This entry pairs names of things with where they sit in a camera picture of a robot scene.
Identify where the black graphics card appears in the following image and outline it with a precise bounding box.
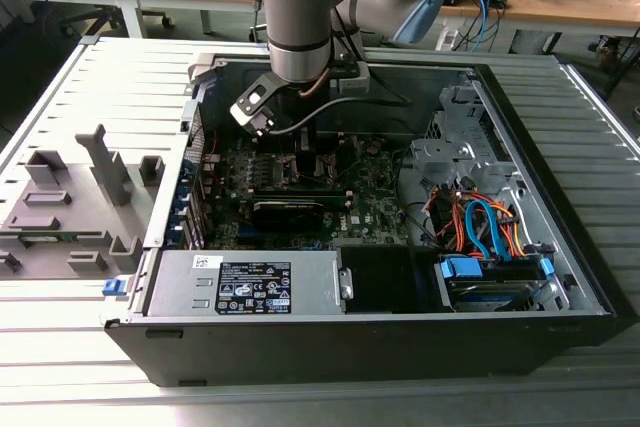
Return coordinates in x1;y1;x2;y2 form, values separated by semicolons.
249;198;327;231

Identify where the black PC case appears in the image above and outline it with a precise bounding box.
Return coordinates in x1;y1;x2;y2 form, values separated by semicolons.
102;49;632;388

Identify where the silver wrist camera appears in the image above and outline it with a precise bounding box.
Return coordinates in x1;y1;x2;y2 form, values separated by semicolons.
228;71;280;139

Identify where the orange wire bundle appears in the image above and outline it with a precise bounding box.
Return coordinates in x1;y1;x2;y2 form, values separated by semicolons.
432;189;526;258

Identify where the blue wire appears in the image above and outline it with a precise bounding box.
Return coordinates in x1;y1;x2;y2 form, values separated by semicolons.
464;199;509;261

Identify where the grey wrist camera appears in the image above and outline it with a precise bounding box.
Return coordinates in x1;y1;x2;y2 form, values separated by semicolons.
331;60;372;94

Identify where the grey parts rack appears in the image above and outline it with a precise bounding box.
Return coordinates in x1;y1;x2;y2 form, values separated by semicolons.
0;124;166;281

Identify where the black RAM stick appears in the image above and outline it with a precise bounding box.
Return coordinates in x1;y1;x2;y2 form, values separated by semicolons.
253;185;352;201

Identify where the black plastic shroud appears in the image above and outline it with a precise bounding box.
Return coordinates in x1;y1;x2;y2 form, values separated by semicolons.
335;244;441;316

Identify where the metal locking lever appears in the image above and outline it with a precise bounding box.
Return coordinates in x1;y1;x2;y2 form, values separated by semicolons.
339;138;361;181

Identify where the black camera cable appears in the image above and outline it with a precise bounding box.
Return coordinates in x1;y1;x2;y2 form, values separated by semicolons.
272;66;416;136

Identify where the grey power supply unit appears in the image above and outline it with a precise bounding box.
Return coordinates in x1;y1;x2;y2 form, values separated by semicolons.
144;249;354;318

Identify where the green motherboard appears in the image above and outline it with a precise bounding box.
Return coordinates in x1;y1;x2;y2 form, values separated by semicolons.
199;131;416;253

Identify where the CPU socket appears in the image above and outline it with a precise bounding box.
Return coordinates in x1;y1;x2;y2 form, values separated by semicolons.
273;152;344;189

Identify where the hard disk in blue carrier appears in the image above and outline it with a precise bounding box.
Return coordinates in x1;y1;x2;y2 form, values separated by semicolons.
434;254;556;313

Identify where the metal drive cage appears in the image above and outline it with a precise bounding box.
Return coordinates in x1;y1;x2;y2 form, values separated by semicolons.
407;84;526;198

